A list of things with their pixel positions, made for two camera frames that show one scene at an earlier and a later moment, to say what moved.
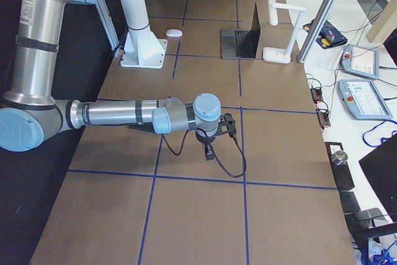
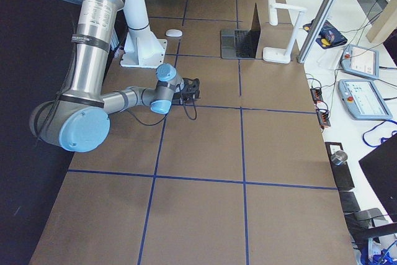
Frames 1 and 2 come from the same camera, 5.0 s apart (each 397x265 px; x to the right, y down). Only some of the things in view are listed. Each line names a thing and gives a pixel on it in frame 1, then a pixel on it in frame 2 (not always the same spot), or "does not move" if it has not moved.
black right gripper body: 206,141 → 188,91
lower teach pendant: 363,100 does not move
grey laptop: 241,44 does not move
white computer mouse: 173,33 does not move
